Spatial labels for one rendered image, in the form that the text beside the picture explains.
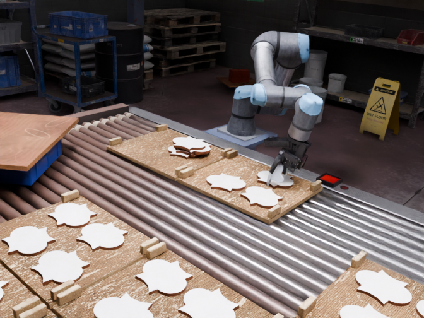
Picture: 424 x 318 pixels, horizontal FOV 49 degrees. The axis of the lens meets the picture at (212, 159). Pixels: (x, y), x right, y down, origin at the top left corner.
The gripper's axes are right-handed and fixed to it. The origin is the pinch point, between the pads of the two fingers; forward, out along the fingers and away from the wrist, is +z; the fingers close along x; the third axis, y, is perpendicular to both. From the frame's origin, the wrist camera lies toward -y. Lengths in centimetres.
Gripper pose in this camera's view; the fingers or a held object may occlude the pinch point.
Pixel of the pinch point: (275, 178)
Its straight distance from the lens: 176.3
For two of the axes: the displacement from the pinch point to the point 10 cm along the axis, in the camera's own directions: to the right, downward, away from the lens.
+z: -2.4, 8.1, 5.3
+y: 7.2, 5.2, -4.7
